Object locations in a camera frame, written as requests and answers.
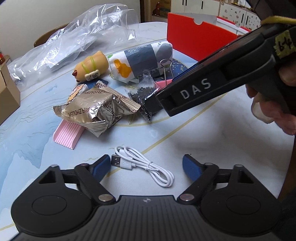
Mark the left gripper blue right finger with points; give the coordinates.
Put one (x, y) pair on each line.
(202, 176)

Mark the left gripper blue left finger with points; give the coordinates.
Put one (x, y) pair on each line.
(89, 177)

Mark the bag of black beads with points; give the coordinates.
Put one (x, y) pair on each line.
(141, 92)

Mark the person's right hand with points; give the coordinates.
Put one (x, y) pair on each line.
(273, 110)

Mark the white kitchen cabinets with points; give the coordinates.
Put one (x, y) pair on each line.
(238, 12)

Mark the red and white cardboard box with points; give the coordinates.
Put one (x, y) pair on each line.
(200, 35)

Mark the gold foil snack wrapper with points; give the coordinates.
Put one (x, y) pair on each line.
(97, 109)

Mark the small cartoon snack packet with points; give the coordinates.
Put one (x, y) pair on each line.
(78, 90)

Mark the pink binder clip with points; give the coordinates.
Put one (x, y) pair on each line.
(167, 77)

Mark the yellow squishy dog toy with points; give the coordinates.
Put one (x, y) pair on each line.
(91, 67)

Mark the small brown cardboard box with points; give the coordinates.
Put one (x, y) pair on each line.
(10, 96)

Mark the rolled patterned cloth package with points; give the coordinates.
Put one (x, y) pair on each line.
(129, 65)

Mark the brown wooden chair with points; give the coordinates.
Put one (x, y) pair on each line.
(41, 40)

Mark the clear plastic bag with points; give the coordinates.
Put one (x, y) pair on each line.
(100, 27)

